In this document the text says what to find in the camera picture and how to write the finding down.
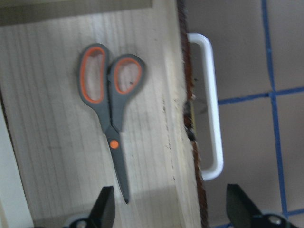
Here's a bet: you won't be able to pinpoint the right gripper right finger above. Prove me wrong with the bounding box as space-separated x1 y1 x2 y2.
226 184 262 228

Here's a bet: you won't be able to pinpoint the brown paper table cover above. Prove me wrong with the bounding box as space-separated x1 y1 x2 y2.
186 0 304 228

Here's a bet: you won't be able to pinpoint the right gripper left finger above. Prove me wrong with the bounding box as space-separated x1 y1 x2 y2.
88 186 115 228

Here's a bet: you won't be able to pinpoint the grey orange scissors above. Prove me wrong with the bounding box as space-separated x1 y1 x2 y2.
77 43 146 203

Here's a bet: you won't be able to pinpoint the light wooden drawer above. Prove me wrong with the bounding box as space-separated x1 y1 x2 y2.
0 0 202 228

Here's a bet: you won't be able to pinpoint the white drawer handle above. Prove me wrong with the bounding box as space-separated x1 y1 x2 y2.
187 33 224 181

